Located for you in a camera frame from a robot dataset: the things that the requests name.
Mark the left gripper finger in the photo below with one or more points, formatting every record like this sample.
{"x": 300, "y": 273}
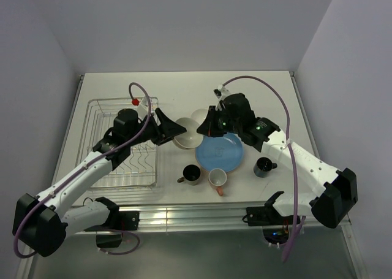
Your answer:
{"x": 164, "y": 121}
{"x": 170, "y": 130}

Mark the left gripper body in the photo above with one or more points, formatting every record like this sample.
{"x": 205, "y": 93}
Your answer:
{"x": 152, "y": 132}

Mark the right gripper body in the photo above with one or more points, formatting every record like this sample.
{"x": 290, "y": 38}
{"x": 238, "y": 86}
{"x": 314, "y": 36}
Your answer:
{"x": 223, "y": 124}

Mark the orange bowl white inside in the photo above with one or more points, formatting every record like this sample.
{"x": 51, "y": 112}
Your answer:
{"x": 199, "y": 115}

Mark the beige bowl white inside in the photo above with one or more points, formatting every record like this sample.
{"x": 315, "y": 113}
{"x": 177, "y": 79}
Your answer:
{"x": 190, "y": 139}

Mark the brown mug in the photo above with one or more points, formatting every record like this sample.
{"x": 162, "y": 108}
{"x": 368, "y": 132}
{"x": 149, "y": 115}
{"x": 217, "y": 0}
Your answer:
{"x": 191, "y": 175}

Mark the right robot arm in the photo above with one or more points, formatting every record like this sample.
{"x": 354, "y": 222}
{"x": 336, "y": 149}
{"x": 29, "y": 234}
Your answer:
{"x": 333, "y": 191}

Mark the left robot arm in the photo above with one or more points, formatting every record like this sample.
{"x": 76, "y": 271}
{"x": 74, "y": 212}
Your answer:
{"x": 105, "y": 157}

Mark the blue plate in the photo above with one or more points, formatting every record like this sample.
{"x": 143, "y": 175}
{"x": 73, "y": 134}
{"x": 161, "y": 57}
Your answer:
{"x": 224, "y": 153}

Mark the pink mug white inside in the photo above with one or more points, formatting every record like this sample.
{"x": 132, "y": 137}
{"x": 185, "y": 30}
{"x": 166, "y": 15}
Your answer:
{"x": 217, "y": 179}

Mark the dark blue mug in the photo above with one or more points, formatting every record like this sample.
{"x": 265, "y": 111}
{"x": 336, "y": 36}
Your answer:
{"x": 263, "y": 167}

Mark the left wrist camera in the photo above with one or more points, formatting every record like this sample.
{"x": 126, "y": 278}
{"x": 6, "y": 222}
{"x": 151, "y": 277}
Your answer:
{"x": 141, "y": 105}

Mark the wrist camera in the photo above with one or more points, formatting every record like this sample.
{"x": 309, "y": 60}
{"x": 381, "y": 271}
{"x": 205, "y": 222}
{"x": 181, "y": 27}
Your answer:
{"x": 221, "y": 92}
{"x": 141, "y": 105}

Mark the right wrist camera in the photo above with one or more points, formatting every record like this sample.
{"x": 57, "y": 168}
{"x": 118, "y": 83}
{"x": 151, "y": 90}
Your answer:
{"x": 221, "y": 92}

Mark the wire dish rack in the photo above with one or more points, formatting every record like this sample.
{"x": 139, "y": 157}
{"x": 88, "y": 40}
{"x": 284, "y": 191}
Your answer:
{"x": 139, "y": 169}

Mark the aluminium frame rail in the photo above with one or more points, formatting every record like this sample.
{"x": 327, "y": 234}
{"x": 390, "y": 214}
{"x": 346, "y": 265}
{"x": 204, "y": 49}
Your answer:
{"x": 190, "y": 216}

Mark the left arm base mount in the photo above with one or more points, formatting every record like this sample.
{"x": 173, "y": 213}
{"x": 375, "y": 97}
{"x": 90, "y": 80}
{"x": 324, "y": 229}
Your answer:
{"x": 121, "y": 231}

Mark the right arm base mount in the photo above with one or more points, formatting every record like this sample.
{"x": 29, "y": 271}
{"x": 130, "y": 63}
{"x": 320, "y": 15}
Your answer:
{"x": 260, "y": 216}

